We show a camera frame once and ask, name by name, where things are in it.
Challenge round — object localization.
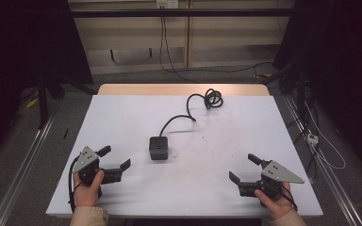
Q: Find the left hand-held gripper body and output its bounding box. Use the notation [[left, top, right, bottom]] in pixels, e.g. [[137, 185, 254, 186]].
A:
[[72, 146, 123, 190]]

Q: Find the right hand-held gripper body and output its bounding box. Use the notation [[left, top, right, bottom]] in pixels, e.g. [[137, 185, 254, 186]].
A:
[[238, 160, 305, 202]]

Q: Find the black power adapter box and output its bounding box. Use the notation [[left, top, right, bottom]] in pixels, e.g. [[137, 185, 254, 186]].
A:
[[148, 136, 170, 161]]

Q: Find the black adapter cable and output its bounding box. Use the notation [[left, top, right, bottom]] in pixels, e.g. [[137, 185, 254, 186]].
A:
[[158, 88, 224, 138]]

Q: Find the person's right hand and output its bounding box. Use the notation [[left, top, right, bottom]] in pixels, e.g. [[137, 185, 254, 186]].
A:
[[254, 182, 297, 221]]

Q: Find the person's left hand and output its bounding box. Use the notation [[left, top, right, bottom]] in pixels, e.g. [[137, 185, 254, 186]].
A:
[[73, 169, 106, 208]]

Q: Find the white table mat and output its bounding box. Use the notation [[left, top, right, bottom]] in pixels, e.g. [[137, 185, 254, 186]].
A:
[[45, 93, 324, 218]]

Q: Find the black metal stand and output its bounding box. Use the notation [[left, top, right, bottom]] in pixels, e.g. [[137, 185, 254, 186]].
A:
[[35, 70, 68, 130]]

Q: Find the yellow floor tape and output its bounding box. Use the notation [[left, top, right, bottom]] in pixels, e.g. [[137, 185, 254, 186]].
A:
[[25, 97, 40, 109]]

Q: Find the black curtain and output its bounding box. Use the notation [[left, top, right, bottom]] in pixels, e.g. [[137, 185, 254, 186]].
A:
[[0, 0, 95, 169], [272, 0, 362, 178]]

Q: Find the black horizontal bar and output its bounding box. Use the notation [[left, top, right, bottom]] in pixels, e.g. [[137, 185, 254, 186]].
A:
[[70, 8, 296, 19]]

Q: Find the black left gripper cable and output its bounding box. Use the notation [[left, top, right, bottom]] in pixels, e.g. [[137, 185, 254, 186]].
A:
[[67, 155, 84, 215]]

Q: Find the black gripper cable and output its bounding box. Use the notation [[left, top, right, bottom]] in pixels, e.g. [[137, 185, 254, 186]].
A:
[[281, 187, 299, 211], [67, 155, 84, 215]]

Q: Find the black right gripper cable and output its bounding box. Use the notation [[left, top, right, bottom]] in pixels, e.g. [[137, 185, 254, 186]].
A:
[[281, 187, 299, 211]]

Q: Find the aluminium floor rail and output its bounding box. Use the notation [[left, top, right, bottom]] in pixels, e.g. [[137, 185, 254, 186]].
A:
[[282, 93, 362, 226], [0, 115, 57, 226]]

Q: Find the white floor cable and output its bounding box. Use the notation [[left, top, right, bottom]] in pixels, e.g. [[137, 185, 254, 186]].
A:
[[304, 101, 348, 170]]

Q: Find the black wall cable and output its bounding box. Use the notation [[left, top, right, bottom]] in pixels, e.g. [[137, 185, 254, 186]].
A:
[[158, 15, 200, 84], [162, 15, 275, 74]]

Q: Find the white wall socket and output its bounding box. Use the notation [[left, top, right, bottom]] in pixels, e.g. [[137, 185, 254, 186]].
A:
[[156, 0, 180, 9]]

